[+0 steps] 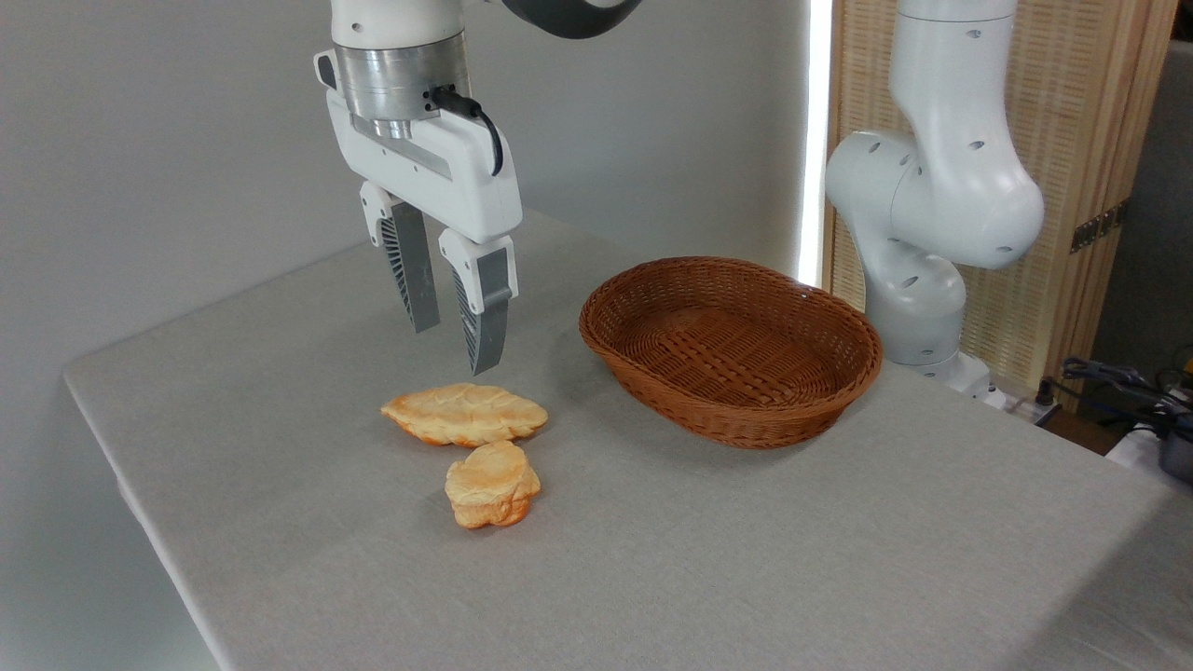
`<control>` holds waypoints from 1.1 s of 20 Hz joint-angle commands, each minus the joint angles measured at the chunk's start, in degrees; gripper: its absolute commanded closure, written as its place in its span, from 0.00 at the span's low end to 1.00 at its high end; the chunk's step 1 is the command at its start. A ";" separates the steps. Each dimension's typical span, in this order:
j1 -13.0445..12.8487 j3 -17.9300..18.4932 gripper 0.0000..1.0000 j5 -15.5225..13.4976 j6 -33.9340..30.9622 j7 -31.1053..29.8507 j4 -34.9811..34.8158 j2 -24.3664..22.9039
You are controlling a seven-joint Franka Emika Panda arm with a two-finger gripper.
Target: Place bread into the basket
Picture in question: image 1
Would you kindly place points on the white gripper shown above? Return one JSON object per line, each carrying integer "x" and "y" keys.
{"x": 466, "y": 186}

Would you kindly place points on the small round bread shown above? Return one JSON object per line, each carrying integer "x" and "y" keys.
{"x": 491, "y": 485}

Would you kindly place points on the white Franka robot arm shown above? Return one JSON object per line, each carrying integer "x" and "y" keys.
{"x": 932, "y": 186}

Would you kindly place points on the long leaf-shaped bread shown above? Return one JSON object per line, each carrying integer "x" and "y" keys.
{"x": 463, "y": 413}

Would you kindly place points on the brown oval wicker basket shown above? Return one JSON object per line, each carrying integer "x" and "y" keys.
{"x": 732, "y": 349}

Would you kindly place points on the grey tablecloth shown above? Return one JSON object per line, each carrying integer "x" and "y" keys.
{"x": 746, "y": 559}

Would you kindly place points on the black plug on socket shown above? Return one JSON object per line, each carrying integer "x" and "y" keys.
{"x": 1046, "y": 393}

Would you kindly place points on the dark metal screen hinge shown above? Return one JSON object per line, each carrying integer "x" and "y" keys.
{"x": 1098, "y": 226}

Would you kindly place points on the light wooden slatted screen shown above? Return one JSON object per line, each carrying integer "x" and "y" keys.
{"x": 1081, "y": 93}

